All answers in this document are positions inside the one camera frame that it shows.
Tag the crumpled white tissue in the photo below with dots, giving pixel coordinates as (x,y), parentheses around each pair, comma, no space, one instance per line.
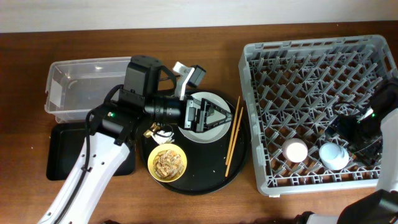
(162,137)

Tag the gold foil wrapper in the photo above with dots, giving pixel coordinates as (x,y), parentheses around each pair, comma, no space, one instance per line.
(152,130)

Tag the clear plastic storage bin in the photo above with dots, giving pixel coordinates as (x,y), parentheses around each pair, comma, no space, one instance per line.
(74,87)

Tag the white round plate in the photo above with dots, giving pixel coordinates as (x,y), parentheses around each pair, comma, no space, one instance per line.
(215,133)

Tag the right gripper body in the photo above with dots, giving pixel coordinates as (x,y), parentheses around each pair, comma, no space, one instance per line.
(358,143)

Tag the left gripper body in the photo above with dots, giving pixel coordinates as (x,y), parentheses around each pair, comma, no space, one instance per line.
(193,115)

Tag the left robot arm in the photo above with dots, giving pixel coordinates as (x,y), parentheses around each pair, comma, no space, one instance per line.
(150,94)

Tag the blue cup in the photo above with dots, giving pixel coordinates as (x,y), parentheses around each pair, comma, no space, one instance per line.
(333,156)

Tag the grey dishwasher rack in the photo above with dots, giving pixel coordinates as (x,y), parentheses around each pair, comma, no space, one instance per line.
(295,89)

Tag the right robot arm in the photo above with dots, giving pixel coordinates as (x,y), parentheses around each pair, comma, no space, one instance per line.
(380,206)

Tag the wooden chopstick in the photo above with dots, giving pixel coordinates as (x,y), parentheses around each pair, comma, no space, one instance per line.
(233,142)
(232,132)

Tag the black rectangular tray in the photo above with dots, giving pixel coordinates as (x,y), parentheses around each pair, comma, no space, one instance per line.
(66,140)

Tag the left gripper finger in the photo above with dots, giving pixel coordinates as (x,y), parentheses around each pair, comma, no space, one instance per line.
(218,123)
(209,108)

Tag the yellow bowl with scraps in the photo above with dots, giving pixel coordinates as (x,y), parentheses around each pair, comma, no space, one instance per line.
(167,163)

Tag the pink cup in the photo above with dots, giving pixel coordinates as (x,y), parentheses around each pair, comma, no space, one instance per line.
(294,150)

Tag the round black serving tray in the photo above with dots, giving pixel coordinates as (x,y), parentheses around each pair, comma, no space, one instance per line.
(205,172)

